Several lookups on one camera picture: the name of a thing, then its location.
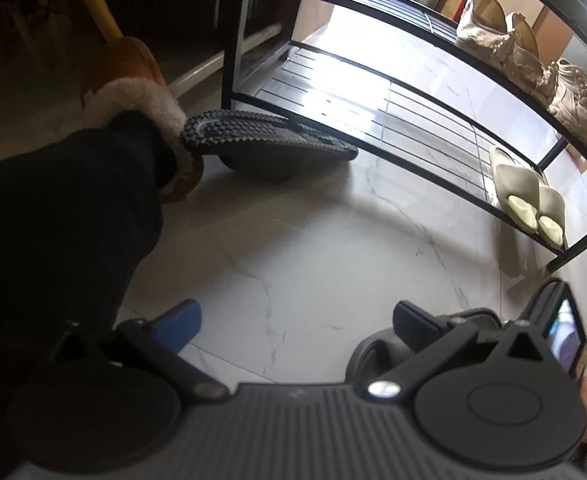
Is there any beige slipper inner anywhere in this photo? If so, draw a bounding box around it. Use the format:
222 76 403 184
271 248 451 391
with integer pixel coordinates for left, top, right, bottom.
490 148 540 234

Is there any black slipper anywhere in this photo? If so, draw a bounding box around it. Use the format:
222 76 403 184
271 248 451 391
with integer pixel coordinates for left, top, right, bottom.
182 110 359 183

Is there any brown fur-lined boot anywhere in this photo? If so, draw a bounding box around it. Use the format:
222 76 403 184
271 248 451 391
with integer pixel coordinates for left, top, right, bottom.
80 37 204 203

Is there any beige slipper near rack post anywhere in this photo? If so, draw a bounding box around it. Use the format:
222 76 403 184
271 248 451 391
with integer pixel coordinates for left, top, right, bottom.
537 183 566 249

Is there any dark trouser leg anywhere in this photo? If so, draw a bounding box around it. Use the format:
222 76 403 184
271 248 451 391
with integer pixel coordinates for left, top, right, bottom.
0 112 177 352

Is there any black metal shoe rack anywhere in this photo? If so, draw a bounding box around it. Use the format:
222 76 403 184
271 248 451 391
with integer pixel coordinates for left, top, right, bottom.
219 0 587 273

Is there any beige sneaker on shelf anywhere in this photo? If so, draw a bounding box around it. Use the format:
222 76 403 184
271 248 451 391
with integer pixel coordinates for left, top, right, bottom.
455 0 515 70
506 12 558 107
548 58 587 148

